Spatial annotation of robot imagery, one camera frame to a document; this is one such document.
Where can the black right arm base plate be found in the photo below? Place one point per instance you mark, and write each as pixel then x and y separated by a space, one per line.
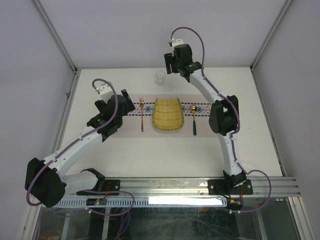
pixel 221 187

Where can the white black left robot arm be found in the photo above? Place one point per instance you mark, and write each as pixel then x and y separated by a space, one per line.
pixel 47 179

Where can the aluminium front mounting rail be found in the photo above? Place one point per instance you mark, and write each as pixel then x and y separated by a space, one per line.
pixel 262 187

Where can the white slotted cable duct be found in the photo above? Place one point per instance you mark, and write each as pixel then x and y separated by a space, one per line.
pixel 141 202

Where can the right aluminium frame post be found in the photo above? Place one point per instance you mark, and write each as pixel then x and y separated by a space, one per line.
pixel 272 31

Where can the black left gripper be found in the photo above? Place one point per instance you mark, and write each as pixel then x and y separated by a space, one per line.
pixel 129 106

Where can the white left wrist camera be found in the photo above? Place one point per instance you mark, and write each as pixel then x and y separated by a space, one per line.
pixel 104 91

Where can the patterned white placemat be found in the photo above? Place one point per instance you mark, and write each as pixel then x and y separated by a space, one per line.
pixel 131 127

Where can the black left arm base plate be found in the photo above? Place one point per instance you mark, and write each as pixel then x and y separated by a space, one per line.
pixel 109 187

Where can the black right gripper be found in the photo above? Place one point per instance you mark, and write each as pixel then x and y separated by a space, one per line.
pixel 169 59

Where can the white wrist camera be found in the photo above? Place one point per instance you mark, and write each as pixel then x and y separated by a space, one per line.
pixel 175 42
pixel 104 91

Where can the left aluminium frame post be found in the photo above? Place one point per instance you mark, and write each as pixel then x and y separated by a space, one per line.
pixel 38 6

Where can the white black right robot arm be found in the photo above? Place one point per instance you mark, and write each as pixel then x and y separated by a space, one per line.
pixel 224 113

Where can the rose gold fork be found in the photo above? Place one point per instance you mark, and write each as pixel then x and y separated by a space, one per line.
pixel 142 104

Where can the aluminium frame post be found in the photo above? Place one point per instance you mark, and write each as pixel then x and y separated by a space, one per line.
pixel 38 6
pixel 272 31

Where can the gold spoon green handle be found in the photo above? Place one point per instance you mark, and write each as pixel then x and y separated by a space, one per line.
pixel 193 110

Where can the clear drinking glass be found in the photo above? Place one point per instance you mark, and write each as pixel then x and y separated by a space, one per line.
pixel 160 78

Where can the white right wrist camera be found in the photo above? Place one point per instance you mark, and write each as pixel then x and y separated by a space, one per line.
pixel 175 42

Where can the yellow woven pattern plate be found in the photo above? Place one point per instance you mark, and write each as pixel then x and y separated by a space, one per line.
pixel 168 115

